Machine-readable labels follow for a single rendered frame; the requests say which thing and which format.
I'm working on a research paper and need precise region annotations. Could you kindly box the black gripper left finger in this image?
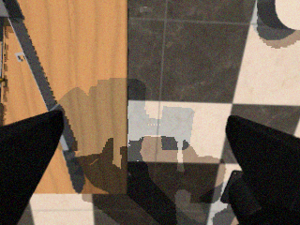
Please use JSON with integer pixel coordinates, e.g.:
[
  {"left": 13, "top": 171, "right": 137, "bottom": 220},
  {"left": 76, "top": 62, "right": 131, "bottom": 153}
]
[{"left": 0, "top": 110, "right": 64, "bottom": 225}]

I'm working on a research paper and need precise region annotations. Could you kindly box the grey cylinder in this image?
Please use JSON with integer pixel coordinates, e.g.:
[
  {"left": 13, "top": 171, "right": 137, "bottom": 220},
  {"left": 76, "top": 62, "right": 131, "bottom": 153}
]
[{"left": 257, "top": 0, "right": 300, "bottom": 30}]

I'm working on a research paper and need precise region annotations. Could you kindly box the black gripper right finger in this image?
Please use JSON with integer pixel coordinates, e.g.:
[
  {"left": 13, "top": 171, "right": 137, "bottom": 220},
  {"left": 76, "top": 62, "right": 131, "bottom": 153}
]
[{"left": 225, "top": 115, "right": 300, "bottom": 225}]

